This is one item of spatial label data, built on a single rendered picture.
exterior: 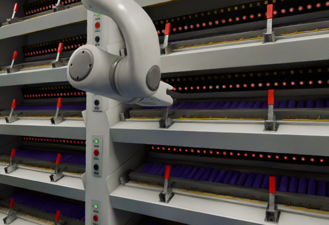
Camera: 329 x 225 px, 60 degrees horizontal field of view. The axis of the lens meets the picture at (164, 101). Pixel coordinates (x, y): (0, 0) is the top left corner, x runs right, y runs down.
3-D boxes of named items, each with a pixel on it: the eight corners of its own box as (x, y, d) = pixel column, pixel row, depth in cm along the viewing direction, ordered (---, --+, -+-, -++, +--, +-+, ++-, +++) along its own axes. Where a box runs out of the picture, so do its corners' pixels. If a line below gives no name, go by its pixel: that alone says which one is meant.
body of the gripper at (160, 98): (112, 102, 65) (140, 110, 75) (149, 101, 60) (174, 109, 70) (115, 71, 67) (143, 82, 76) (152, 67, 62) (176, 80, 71)
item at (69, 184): (88, 202, 89) (77, 163, 85) (-17, 179, 119) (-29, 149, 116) (127, 168, 105) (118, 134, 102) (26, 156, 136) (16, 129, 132)
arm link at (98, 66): (148, 64, 60) (114, 63, 64) (105, 41, 48) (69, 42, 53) (141, 104, 59) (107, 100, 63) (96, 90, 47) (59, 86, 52)
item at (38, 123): (89, 140, 89) (78, 98, 86) (-15, 133, 120) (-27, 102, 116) (127, 116, 106) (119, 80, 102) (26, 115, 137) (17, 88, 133)
